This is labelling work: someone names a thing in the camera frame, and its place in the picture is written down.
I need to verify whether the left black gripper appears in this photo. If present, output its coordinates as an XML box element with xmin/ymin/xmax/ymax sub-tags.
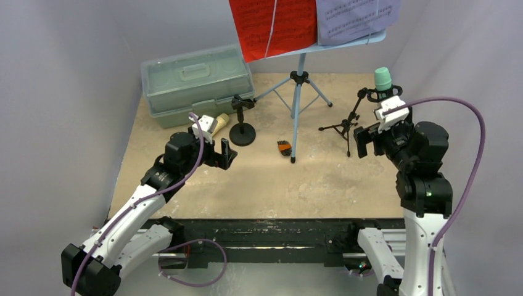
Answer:
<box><xmin>181</xmin><ymin>126</ymin><xmax>236</xmax><ymax>175</ymax></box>

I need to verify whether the black round-base microphone stand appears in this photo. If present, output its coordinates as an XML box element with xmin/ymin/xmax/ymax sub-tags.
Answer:
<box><xmin>229</xmin><ymin>94</ymin><xmax>256</xmax><ymax>147</ymax></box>

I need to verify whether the cream yellow microphone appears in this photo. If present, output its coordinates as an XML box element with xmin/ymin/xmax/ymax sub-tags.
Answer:
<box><xmin>212</xmin><ymin>113</ymin><xmax>230</xmax><ymax>136</ymax></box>

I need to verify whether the black tripod microphone stand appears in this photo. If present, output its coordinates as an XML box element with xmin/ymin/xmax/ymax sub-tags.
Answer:
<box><xmin>318</xmin><ymin>84</ymin><xmax>403</xmax><ymax>157</ymax></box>

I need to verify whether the mint green microphone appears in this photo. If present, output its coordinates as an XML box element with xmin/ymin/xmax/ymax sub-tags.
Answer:
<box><xmin>374</xmin><ymin>67</ymin><xmax>393</xmax><ymax>101</ymax></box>

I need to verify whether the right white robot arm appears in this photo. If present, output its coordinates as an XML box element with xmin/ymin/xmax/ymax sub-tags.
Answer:
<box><xmin>346</xmin><ymin>121</ymin><xmax>453</xmax><ymax>295</ymax></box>

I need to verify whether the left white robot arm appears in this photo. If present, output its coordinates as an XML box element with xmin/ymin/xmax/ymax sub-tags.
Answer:
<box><xmin>61</xmin><ymin>132</ymin><xmax>237</xmax><ymax>295</ymax></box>

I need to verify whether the orange black hex key set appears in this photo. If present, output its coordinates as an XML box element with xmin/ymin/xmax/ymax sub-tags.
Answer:
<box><xmin>277</xmin><ymin>140</ymin><xmax>292</xmax><ymax>157</ymax></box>

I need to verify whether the grey-green plastic toolbox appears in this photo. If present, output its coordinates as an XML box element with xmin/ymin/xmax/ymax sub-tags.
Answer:
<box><xmin>141</xmin><ymin>44</ymin><xmax>255</xmax><ymax>129</ymax></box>

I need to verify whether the light blue music stand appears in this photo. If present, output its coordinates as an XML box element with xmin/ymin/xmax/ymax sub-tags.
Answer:
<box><xmin>253</xmin><ymin>29</ymin><xmax>386</xmax><ymax>163</ymax></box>

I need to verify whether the lavender sheet music page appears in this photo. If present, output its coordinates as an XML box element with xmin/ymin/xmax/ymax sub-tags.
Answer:
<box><xmin>316</xmin><ymin>0</ymin><xmax>402</xmax><ymax>46</ymax></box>

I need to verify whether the red sheet music page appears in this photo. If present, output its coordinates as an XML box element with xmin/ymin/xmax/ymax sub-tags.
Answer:
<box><xmin>228</xmin><ymin>0</ymin><xmax>317</xmax><ymax>63</ymax></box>

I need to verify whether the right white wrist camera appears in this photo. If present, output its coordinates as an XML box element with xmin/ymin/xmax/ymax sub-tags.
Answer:
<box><xmin>373</xmin><ymin>96</ymin><xmax>410</xmax><ymax>133</ymax></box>

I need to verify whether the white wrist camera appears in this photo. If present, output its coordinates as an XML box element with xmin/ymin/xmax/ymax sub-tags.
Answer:
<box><xmin>188</xmin><ymin>112</ymin><xmax>218</xmax><ymax>144</ymax></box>
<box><xmin>373</xmin><ymin>96</ymin><xmax>410</xmax><ymax>133</ymax></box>

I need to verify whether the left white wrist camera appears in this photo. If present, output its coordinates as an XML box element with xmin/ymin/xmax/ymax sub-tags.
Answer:
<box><xmin>188</xmin><ymin>112</ymin><xmax>218</xmax><ymax>144</ymax></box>

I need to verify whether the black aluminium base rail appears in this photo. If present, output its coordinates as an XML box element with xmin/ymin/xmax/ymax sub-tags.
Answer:
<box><xmin>83</xmin><ymin>218</ymin><xmax>455</xmax><ymax>271</ymax></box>

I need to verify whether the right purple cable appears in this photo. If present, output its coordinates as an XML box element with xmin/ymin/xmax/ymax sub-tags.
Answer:
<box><xmin>382</xmin><ymin>96</ymin><xmax>487</xmax><ymax>296</ymax></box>

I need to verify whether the purple cable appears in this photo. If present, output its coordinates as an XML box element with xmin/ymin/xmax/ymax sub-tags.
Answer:
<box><xmin>69</xmin><ymin>112</ymin><xmax>228</xmax><ymax>296</ymax></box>
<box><xmin>382</xmin><ymin>96</ymin><xmax>487</xmax><ymax>296</ymax></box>

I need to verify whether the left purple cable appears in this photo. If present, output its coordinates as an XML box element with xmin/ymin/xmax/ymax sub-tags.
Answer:
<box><xmin>69</xmin><ymin>112</ymin><xmax>228</xmax><ymax>296</ymax></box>

